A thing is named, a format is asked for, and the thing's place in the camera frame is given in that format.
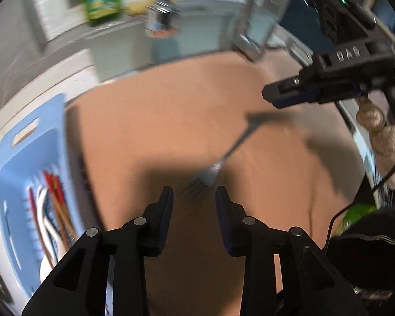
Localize pile of colour-tipped chopsticks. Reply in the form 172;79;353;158
27;170;79;262

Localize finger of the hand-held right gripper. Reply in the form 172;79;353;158
262;68;322;106
276;83;363;109

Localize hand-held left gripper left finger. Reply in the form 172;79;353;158
21;186;175;316

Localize metal fork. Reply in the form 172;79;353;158
177;113;268;202

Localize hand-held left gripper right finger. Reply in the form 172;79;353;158
216;186;370;316

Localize blue plastic basket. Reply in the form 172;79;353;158
0;93;87;301

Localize person's black clothing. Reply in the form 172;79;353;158
325;210;395;316

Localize white plastic spoon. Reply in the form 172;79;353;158
39;191;73;285
36;184;61;264

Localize green bag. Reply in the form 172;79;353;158
338;202;378;235

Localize window frame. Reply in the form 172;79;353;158
29;0;247;42

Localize yellow sponge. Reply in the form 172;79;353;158
124;0;152;16

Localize stainless steel sink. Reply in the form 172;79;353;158
95;0;317;83

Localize chrome faucet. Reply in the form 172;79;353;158
146;0;181;37

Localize person's right hand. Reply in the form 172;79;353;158
355;86;395;190

